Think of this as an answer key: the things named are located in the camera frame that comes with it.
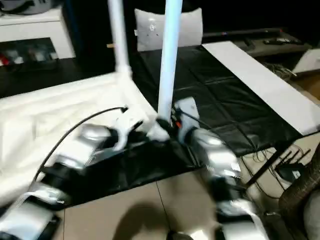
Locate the white plastic table top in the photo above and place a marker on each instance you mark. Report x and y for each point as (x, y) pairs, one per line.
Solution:
(37, 112)

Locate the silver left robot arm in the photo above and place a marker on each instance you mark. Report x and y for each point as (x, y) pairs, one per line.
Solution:
(92, 135)

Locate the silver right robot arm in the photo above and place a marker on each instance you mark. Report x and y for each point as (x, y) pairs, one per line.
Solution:
(212, 150)

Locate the black mat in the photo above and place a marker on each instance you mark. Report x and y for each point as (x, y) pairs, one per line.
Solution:
(225, 87)

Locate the grey cushion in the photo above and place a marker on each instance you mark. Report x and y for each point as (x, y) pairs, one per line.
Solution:
(145, 37)

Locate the small tan tag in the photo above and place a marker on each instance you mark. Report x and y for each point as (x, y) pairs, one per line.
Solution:
(110, 46)

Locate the white flat panel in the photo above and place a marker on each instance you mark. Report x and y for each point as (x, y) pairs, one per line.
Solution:
(262, 82)

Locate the black robot right foot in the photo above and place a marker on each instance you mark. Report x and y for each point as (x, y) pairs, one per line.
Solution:
(180, 236)

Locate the black bar with red light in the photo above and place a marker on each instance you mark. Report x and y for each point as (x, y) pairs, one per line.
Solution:
(237, 33)

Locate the small white jar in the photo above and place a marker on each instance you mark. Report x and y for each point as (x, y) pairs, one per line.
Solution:
(17, 60)
(51, 55)

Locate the black object with white label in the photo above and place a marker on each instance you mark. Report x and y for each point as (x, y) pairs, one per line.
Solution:
(290, 172)

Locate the grey low tv bench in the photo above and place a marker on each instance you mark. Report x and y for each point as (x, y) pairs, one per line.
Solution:
(275, 50)

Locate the black remote control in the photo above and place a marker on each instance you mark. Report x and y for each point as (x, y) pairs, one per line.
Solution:
(282, 41)

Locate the brown woven pouf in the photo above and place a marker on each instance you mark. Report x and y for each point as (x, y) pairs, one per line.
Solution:
(295, 200)

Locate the white cabinet with glass doors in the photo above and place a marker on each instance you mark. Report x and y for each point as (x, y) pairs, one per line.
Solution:
(37, 27)

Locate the white storage box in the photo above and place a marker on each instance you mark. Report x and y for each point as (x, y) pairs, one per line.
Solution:
(308, 61)

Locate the grey bag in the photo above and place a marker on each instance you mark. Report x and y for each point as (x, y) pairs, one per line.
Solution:
(25, 7)

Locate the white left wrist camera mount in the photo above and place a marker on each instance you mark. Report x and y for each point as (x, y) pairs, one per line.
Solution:
(125, 125)

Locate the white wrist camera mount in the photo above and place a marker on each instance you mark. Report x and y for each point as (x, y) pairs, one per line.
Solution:
(125, 125)
(187, 107)

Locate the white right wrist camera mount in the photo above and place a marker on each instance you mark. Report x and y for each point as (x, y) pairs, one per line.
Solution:
(187, 107)

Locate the black metal frame bar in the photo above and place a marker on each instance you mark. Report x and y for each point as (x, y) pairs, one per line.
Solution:
(262, 170)

